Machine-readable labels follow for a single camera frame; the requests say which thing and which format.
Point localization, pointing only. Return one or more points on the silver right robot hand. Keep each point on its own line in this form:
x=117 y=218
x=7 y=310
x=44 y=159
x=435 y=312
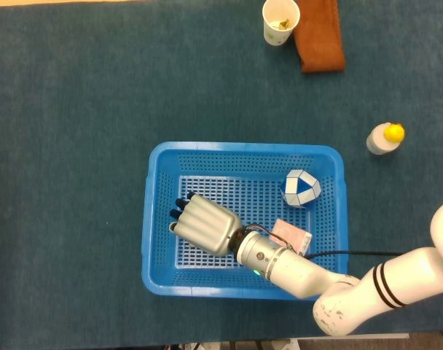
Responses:
x=207 y=226

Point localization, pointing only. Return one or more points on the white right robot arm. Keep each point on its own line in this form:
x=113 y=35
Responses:
x=298 y=270

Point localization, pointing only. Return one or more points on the white pink card box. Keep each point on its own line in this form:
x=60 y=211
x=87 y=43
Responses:
x=294 y=235

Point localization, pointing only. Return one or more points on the blue plastic perforated basket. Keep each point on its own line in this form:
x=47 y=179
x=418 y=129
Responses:
x=243 y=147

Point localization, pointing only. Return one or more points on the blue white snake cube ball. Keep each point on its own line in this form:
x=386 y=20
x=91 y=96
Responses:
x=299 y=187

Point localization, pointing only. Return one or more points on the teal table cloth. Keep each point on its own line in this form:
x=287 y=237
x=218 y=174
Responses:
x=61 y=146

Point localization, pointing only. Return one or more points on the small white jar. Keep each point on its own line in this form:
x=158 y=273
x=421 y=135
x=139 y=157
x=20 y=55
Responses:
x=378 y=144

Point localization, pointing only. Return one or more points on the white paper cup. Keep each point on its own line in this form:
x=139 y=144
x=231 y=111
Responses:
x=276 y=34

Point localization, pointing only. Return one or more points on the brown folded towel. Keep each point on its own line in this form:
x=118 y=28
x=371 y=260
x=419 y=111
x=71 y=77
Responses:
x=321 y=43

